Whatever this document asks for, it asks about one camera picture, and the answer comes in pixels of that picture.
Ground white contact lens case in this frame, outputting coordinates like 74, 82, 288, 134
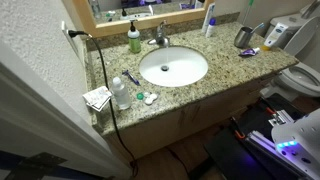
143, 93, 159, 106

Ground white oval sink basin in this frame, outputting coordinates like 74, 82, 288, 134
138, 45, 209, 88

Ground clear plastic bottle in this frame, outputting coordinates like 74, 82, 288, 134
110, 76, 133, 111

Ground light wood vanity cabinet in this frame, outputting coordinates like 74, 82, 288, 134
99, 71, 278, 161

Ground chrome sink faucet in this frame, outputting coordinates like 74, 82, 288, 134
147, 19, 171, 48

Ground green soap pump bottle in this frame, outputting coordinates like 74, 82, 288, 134
127, 19, 143, 54

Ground white paper cards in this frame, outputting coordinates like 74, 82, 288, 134
82, 85, 113, 113

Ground small white bottle blue cap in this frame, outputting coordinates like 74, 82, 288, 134
205, 17, 217, 38

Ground tall white blue tube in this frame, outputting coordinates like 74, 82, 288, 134
201, 2, 217, 34

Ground black orange clamp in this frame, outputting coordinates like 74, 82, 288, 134
229, 116, 248, 141
263, 99, 278, 116

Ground black robot cart platform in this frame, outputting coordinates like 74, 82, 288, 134
203, 93, 320, 180

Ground purple toothpaste tube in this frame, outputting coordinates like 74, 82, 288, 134
238, 47, 261, 58

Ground grey metal cup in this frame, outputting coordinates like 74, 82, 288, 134
233, 26, 254, 49

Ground blue toothbrush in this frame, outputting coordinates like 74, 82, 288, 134
250, 22, 266, 35

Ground white door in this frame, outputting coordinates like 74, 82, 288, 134
0, 39, 133, 180

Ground white toilet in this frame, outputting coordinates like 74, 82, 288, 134
259, 13, 320, 103

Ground wooden framed wall mirror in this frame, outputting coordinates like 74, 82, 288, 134
73, 0, 216, 38

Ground black power cable with plug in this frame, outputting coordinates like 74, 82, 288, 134
68, 29, 139, 178

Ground white wall power outlet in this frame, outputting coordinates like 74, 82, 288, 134
60, 20, 81, 58

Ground long aluminium extrusion rail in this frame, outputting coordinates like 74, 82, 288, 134
245, 130, 303, 179

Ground short aluminium extrusion bracket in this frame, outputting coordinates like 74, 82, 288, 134
267, 109, 295, 127

